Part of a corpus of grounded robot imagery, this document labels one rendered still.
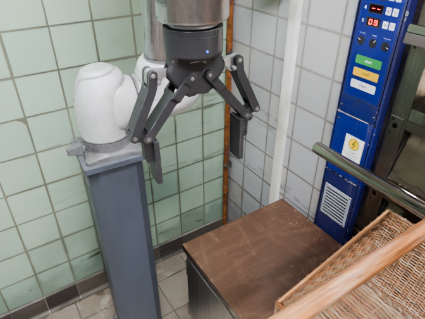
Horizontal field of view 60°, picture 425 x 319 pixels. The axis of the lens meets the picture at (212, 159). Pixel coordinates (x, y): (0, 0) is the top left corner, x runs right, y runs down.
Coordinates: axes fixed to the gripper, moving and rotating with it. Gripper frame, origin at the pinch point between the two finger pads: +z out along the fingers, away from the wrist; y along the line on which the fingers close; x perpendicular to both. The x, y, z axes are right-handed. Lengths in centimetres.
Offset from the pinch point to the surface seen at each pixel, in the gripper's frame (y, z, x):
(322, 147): -39.0, 15.7, -12.1
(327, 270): -46, 59, -8
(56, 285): 33, 118, -98
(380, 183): -40.0, 16.1, 4.4
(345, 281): -12.5, 12.5, 21.1
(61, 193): 19, 67, -99
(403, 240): -26.5, 12.4, 19.7
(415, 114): -76, 17, -14
